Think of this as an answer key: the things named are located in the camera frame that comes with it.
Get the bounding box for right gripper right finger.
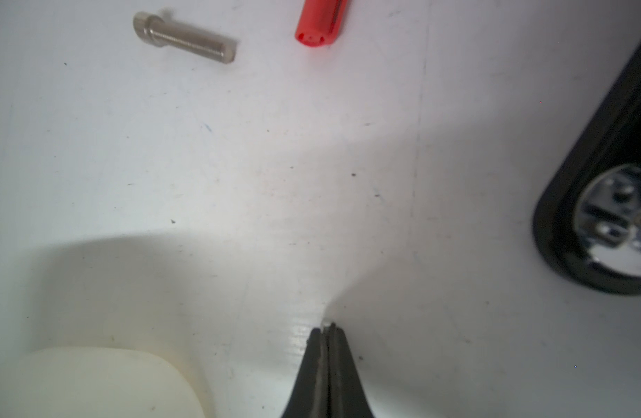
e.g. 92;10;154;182
327;323;374;418

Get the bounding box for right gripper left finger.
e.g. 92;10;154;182
282;328;330;418

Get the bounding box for white plastic storage tray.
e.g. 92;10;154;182
0;347;205;417

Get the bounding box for silver screw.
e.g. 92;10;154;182
132;12;237;64

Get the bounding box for black stapler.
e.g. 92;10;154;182
532;41;641;295

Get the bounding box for red capped marker pen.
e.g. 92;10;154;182
294;0;350;47

